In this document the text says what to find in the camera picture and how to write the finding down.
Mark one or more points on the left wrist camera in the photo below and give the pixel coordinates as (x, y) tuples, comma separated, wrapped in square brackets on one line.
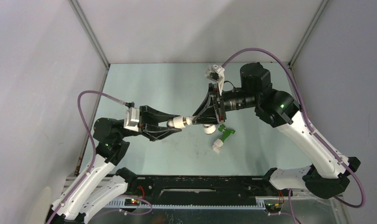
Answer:
[(132, 120)]

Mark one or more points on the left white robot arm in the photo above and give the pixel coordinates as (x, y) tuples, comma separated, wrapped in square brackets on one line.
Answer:
[(82, 200)]

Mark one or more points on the grey cable duct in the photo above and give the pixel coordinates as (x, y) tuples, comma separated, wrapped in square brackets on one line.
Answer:
[(123, 203)]

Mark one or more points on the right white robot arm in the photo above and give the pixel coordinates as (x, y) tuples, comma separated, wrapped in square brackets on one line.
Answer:
[(328, 174)]

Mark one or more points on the white plastic faucet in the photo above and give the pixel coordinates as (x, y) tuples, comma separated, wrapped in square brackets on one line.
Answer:
[(207, 128)]

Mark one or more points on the white elbow fitting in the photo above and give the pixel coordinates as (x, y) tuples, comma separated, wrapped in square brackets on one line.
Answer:
[(177, 122), (217, 146)]

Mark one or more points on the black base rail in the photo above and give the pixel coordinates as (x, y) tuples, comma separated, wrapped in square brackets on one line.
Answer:
[(203, 190)]

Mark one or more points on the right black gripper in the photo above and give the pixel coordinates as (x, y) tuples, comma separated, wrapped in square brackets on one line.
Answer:
[(208, 113)]

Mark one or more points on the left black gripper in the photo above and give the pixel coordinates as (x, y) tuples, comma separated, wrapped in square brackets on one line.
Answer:
[(149, 117)]

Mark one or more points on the green plastic faucet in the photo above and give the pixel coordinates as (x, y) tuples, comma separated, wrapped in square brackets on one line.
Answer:
[(226, 132)]

